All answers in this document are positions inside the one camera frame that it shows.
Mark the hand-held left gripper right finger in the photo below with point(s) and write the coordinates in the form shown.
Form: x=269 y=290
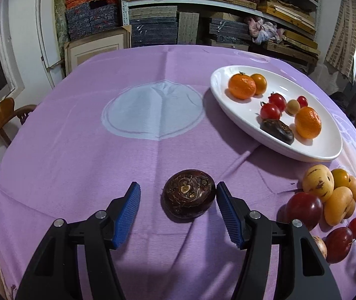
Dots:
x=231 y=218

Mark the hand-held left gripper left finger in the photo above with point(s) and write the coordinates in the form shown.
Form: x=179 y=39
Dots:
x=128 y=215

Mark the dark water chestnut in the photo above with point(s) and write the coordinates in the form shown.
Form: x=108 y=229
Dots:
x=277 y=130
x=188 y=195

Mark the dark red plum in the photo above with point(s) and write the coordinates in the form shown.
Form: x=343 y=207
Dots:
x=338 y=244
x=304 y=209

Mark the small yellow-orange citrus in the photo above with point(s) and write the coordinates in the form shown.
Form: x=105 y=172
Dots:
x=340 y=177
x=259 y=82

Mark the orange mandarin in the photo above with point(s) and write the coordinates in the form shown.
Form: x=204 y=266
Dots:
x=242 y=86
x=308 y=122

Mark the white oval plate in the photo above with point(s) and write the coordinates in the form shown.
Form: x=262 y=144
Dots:
x=227 y=79

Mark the purple printed tablecloth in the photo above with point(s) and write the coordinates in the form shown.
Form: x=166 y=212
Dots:
x=103 y=178

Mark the framed picture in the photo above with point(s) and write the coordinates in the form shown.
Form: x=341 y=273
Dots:
x=96 y=50

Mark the stack of dark grey boxes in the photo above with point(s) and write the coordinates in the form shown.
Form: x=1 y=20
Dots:
x=227 y=31

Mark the stack of dark blue boxes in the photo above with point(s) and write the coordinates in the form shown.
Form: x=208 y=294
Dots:
x=153 y=29

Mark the stack of wooden cases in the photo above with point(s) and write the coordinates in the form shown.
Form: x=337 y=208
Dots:
x=293 y=37

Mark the pink plastic bag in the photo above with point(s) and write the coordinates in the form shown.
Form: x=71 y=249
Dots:
x=265 y=29

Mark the white board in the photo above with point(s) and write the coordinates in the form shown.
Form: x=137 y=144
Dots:
x=48 y=37

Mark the upright woven box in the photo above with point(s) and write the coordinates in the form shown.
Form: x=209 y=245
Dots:
x=188 y=28

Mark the stack of blue floral boxes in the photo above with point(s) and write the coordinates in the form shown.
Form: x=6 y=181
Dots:
x=93 y=17

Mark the mottled green panel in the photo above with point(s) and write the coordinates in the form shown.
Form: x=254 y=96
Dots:
x=59 y=22

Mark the brick pattern curtain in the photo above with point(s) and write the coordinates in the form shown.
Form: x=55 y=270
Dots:
x=343 y=37

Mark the metal shelf rack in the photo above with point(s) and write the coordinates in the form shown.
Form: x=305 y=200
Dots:
x=196 y=2

